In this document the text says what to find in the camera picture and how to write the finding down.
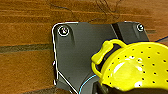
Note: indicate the yellow plastic bowl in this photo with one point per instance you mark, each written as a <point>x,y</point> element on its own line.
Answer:
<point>140,66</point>

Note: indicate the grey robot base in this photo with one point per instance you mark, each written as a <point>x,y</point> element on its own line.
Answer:
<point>76,50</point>

